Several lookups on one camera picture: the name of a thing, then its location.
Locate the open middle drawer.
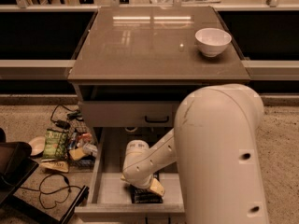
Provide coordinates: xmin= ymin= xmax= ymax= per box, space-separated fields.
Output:
xmin=74 ymin=127 xmax=187 ymax=224

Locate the white bowl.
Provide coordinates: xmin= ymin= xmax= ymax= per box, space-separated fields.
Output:
xmin=195 ymin=28 xmax=232 ymax=57

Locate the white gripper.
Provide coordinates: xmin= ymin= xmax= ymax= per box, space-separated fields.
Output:
xmin=121 ymin=140 xmax=165 ymax=197

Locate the black power adapter cable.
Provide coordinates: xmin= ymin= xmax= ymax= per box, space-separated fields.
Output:
xmin=50 ymin=105 xmax=84 ymax=131

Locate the black cable on floor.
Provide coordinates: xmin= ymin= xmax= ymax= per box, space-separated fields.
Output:
xmin=20 ymin=173 xmax=83 ymax=210

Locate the blue chip bag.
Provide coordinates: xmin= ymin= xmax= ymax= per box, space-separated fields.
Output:
xmin=129 ymin=173 xmax=163 ymax=203

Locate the yellow chip bag on floor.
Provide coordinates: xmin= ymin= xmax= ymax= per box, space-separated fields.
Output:
xmin=40 ymin=161 xmax=69 ymax=173

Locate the white plate on floor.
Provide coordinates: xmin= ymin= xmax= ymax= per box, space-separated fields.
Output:
xmin=29 ymin=136 xmax=45 ymax=156

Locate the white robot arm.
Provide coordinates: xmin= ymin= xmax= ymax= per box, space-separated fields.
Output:
xmin=122 ymin=84 xmax=269 ymax=224

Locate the grey drawer cabinet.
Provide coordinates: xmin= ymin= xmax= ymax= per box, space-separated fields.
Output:
xmin=67 ymin=6 xmax=251 ymax=138

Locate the upper drawer with black handle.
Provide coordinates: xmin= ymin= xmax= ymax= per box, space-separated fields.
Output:
xmin=78 ymin=101 xmax=178 ymax=127

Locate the green chip bag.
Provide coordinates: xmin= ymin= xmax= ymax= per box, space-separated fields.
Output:
xmin=42 ymin=129 xmax=68 ymax=161

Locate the yellow sponge on floor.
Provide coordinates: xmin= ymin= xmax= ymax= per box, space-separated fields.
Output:
xmin=69 ymin=147 xmax=87 ymax=161

